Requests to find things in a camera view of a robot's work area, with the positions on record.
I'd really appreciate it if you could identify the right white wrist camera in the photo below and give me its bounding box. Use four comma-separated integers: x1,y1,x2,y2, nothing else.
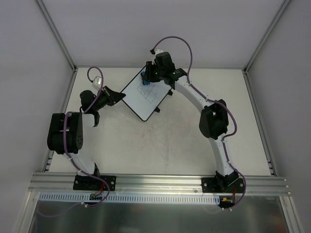
155,49,163,55

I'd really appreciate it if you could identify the right aluminium frame post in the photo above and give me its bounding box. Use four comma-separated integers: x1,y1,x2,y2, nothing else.
243,0,292,73

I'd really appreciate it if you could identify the left aluminium frame post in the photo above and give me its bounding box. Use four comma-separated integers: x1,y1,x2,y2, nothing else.
35,0,76,70

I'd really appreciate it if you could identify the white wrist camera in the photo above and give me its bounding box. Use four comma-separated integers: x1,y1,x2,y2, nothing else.
155,49,163,55
92,76,102,90

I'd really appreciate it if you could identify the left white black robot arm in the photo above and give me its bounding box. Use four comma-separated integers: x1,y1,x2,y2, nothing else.
47,86,126,189

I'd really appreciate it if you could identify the white slotted cable duct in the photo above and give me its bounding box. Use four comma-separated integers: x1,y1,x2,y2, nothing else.
38,192,220,205

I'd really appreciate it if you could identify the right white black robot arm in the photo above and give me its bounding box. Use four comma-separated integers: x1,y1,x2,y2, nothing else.
142,49,239,192

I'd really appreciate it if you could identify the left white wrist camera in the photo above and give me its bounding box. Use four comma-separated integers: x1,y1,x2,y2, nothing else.
92,76,102,90

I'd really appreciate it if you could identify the purple cable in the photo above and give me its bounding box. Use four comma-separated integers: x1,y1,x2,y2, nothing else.
149,36,246,212
36,67,110,216

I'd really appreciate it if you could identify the aluminium mounting rail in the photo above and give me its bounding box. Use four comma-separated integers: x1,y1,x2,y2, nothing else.
28,172,292,196

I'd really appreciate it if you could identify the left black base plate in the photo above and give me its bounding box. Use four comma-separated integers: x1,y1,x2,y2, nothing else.
73,175,117,191

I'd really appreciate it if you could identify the small black-framed whiteboard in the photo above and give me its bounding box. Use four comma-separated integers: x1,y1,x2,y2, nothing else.
121,69,171,122

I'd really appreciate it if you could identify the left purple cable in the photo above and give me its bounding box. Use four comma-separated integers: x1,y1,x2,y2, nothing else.
36,67,110,216

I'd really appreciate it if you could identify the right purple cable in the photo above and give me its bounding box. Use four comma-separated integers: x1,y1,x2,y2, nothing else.
149,36,246,212

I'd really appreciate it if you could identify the blue whiteboard eraser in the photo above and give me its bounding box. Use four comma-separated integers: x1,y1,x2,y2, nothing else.
140,71,150,85

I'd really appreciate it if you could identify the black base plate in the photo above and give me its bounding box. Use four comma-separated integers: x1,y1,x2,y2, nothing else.
73,175,117,191
201,176,245,194

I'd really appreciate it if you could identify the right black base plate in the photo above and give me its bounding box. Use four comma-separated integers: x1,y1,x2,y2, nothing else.
201,176,245,194

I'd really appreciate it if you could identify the aluminium frame post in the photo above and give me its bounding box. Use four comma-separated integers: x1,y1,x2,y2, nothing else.
243,0,292,73
35,0,76,70

